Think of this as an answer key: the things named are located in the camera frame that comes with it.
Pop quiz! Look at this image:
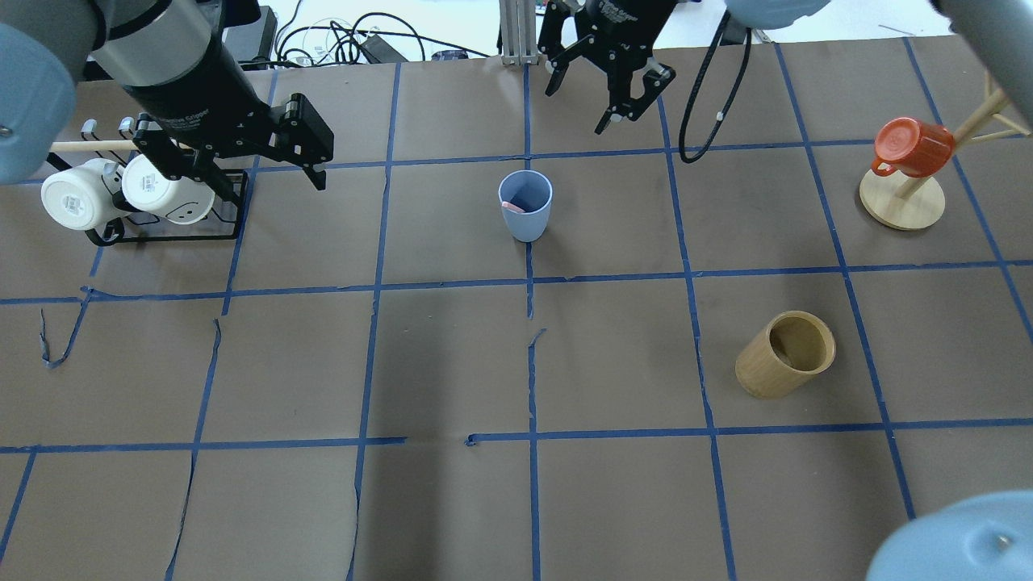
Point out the orange cup on stand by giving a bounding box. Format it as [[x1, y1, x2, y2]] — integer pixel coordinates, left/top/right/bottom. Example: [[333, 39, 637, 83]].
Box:
[[871, 117, 956, 179]]

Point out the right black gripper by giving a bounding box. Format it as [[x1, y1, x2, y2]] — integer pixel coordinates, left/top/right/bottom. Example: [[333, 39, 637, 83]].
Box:
[[537, 1, 679, 135]]

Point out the white mug far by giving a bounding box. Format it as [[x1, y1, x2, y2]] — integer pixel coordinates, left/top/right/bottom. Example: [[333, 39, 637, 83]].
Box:
[[121, 155, 216, 225]]

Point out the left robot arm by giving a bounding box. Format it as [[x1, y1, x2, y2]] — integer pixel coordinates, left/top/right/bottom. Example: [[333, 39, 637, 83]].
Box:
[[1, 1, 333, 198]]

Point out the bamboo cylinder holder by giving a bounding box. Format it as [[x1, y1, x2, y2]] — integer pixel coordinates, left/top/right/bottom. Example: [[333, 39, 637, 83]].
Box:
[[734, 311, 837, 399]]

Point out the black wire mug rack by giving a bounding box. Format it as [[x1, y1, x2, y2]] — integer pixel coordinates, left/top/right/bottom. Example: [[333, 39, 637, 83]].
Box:
[[40, 115, 249, 247]]

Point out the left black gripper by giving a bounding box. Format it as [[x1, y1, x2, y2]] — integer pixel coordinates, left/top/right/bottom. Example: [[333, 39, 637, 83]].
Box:
[[125, 40, 335, 198]]

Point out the aluminium frame post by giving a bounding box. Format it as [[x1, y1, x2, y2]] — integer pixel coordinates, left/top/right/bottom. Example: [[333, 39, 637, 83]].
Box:
[[498, 0, 540, 66]]

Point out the light blue cup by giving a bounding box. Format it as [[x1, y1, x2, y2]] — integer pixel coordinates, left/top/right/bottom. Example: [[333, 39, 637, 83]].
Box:
[[497, 169, 554, 243]]

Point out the round wooden mug stand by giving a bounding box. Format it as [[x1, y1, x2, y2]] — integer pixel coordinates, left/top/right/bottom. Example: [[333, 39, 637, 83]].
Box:
[[859, 71, 1031, 232]]

